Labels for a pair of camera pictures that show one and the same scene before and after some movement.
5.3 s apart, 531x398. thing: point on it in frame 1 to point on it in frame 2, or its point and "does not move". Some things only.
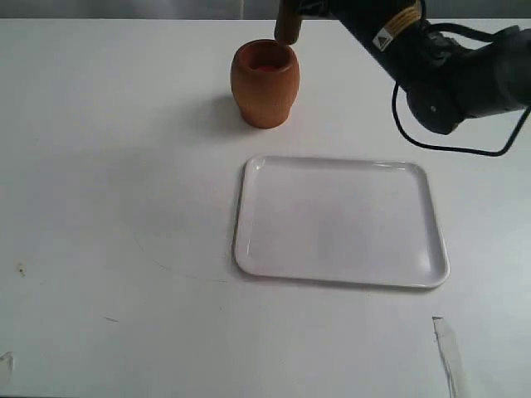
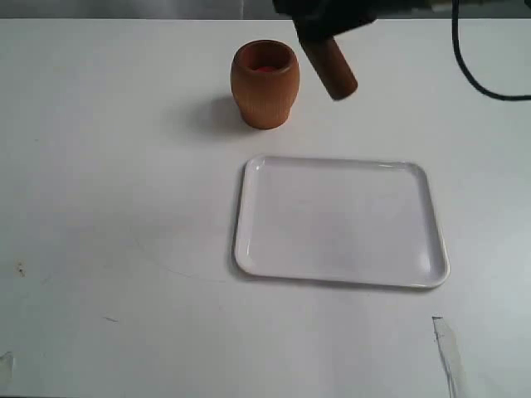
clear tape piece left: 8,359 does not move
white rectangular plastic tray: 340,220 does not move
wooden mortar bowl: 265,78 does not move
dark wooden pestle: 288,21 to 332,66
